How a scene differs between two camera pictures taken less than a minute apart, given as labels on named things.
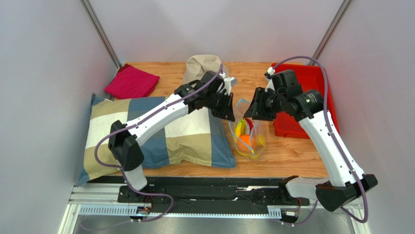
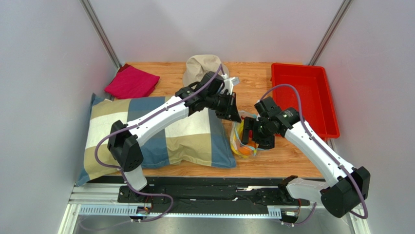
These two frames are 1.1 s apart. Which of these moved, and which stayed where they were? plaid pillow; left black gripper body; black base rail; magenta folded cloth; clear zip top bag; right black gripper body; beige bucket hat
Moved: right black gripper body; clear zip top bag
Stayed: beige bucket hat; magenta folded cloth; black base rail; plaid pillow; left black gripper body
